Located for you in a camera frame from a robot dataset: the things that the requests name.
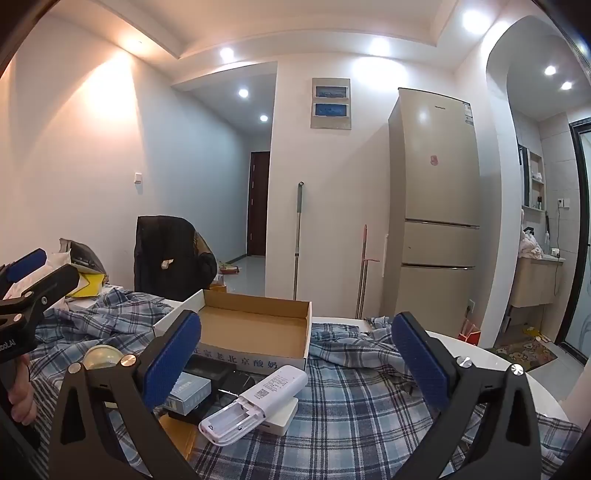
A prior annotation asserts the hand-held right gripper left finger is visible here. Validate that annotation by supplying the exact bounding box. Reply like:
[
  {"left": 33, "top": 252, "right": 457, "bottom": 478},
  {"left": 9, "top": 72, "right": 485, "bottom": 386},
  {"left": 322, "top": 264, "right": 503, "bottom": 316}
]
[{"left": 48, "top": 309, "right": 204, "bottom": 480}]

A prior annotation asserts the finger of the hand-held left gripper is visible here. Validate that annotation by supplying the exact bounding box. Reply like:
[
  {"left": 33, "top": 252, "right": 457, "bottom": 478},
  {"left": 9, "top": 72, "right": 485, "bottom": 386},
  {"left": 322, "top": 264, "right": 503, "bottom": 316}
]
[
  {"left": 0, "top": 248, "right": 48, "bottom": 288},
  {"left": 0, "top": 264, "right": 81, "bottom": 324}
]

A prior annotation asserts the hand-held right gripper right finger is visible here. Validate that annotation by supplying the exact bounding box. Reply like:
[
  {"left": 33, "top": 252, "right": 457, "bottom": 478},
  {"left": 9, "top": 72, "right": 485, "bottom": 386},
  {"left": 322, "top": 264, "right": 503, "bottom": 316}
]
[{"left": 390, "top": 311, "right": 543, "bottom": 480}]

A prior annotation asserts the black case with clear window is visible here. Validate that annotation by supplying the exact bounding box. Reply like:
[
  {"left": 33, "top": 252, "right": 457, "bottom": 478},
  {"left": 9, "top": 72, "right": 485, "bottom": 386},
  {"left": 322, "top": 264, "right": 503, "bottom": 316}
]
[{"left": 185, "top": 356, "right": 236, "bottom": 384}]

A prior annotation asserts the small light blue box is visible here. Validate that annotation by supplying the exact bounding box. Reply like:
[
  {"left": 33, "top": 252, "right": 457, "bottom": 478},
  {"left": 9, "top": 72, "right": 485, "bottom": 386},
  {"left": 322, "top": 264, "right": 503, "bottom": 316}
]
[{"left": 164, "top": 371, "right": 212, "bottom": 415}]

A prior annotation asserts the cream round container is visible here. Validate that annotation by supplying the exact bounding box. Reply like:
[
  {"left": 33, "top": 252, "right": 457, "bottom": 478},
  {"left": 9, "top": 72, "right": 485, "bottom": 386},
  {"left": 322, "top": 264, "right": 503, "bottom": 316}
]
[{"left": 84, "top": 344, "right": 122, "bottom": 370}]

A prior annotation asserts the black glossy box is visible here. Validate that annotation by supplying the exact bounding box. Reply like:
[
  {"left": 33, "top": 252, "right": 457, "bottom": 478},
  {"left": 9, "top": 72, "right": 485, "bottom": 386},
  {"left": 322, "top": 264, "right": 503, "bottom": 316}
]
[{"left": 216, "top": 374, "right": 256, "bottom": 403}]

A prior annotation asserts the orange box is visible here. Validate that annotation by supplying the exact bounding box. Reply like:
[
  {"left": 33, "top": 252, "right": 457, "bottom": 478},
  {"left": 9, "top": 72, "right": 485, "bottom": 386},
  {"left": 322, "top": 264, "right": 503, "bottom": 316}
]
[{"left": 159, "top": 413, "right": 199, "bottom": 460}]

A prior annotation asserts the cardboard box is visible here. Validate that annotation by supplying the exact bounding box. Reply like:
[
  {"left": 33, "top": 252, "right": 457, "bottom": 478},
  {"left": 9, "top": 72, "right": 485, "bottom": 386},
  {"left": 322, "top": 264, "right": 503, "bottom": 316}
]
[{"left": 154, "top": 289, "right": 313, "bottom": 372}]

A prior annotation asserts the white remote with back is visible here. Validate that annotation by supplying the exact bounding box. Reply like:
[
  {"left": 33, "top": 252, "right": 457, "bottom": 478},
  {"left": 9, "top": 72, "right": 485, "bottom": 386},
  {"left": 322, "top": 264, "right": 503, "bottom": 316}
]
[{"left": 198, "top": 364, "right": 309, "bottom": 446}]

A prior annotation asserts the white square box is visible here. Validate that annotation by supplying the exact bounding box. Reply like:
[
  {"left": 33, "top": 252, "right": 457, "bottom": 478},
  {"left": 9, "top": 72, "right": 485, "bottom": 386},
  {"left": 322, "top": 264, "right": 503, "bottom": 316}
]
[{"left": 262, "top": 397, "right": 300, "bottom": 435}]

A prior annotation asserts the person's left hand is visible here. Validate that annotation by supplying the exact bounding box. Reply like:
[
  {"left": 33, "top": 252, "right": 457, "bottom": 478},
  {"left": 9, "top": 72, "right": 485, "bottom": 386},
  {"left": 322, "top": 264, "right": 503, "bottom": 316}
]
[{"left": 7, "top": 353, "right": 36, "bottom": 426}]

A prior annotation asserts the white plastic bag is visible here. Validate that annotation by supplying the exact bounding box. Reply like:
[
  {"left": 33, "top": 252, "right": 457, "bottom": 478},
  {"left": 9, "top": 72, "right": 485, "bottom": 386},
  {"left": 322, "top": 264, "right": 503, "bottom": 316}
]
[{"left": 41, "top": 249, "right": 75, "bottom": 271}]

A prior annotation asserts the yellow bag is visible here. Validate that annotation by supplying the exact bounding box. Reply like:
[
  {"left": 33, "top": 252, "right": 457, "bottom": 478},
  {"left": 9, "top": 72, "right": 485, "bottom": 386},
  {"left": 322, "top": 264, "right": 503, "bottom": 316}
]
[{"left": 67, "top": 271, "right": 105, "bottom": 298}]

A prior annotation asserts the grey bag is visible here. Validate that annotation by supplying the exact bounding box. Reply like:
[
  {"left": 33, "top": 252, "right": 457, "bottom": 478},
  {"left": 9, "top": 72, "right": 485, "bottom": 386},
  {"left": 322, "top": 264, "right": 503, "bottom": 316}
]
[{"left": 59, "top": 239, "right": 108, "bottom": 278}]

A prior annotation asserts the red paper bag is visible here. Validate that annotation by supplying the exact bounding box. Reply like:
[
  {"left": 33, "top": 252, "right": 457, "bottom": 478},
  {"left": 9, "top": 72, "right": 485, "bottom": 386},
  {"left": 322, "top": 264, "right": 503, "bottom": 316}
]
[{"left": 458, "top": 318, "right": 482, "bottom": 344}]

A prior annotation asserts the blue plaid cloth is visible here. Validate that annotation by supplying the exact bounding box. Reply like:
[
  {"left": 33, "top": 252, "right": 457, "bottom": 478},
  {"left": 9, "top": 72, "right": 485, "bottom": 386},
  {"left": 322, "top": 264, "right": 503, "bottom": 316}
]
[{"left": 28, "top": 288, "right": 585, "bottom": 480}]

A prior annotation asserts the patterned bathroom floor mat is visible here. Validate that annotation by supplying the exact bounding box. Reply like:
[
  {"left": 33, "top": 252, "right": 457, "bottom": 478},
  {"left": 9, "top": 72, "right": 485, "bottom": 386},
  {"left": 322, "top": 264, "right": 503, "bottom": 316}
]
[{"left": 492, "top": 337, "right": 559, "bottom": 370}]

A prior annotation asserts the black jacket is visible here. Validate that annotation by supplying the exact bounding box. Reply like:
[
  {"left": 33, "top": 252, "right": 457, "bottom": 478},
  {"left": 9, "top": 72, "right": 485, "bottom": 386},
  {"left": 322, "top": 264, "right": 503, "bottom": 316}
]
[{"left": 134, "top": 215, "right": 218, "bottom": 296}]

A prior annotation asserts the red broom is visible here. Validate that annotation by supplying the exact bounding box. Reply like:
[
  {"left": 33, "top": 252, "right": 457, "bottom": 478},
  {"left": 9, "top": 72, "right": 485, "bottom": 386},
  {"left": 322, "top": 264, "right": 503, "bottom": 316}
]
[{"left": 355, "top": 224, "right": 380, "bottom": 315}]

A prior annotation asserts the brown chair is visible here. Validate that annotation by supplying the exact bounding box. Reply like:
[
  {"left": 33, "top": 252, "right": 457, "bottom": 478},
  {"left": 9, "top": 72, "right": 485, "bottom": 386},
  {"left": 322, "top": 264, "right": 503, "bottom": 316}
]
[{"left": 194, "top": 231, "right": 217, "bottom": 259}]

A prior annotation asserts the bathroom vanity cabinet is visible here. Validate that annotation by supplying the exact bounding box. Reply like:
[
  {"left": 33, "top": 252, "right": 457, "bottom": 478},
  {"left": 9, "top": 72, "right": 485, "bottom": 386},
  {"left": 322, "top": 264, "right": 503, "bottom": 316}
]
[{"left": 510, "top": 256, "right": 566, "bottom": 308}]

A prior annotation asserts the pink cloth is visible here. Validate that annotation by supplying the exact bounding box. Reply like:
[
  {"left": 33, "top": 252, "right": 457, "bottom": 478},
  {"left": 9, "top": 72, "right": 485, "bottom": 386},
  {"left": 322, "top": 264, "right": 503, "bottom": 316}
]
[{"left": 517, "top": 226, "right": 546, "bottom": 259}]

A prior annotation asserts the beige refrigerator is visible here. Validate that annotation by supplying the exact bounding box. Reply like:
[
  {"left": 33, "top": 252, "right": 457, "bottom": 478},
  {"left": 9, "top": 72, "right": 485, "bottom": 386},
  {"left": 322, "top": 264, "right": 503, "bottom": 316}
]
[{"left": 382, "top": 87, "right": 481, "bottom": 324}]

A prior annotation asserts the dark wooden door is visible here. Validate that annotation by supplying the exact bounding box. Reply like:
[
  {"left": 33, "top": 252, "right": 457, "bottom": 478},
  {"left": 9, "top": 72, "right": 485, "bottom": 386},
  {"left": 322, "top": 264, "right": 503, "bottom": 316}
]
[{"left": 247, "top": 151, "right": 271, "bottom": 258}]

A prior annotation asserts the frosted glass door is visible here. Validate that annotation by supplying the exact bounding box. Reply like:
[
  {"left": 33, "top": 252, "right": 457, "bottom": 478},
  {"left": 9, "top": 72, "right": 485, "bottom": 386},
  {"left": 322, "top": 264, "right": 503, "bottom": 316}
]
[{"left": 554, "top": 117, "right": 591, "bottom": 361}]

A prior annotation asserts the grey handled mop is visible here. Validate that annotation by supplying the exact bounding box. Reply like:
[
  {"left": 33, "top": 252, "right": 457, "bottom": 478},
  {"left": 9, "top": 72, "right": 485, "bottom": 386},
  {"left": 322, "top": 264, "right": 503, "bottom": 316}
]
[{"left": 292, "top": 181, "right": 305, "bottom": 301}]

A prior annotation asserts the wall niche shelf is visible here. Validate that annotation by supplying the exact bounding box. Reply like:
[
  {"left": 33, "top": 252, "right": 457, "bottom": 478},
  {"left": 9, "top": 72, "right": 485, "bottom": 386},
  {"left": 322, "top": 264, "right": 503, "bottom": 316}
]
[{"left": 524, "top": 150, "right": 546, "bottom": 212}]

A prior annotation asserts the wall electrical panel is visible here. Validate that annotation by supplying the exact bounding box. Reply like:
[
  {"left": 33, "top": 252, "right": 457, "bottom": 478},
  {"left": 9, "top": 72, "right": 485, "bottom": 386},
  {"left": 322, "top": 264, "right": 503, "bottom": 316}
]
[{"left": 311, "top": 77, "right": 352, "bottom": 131}]

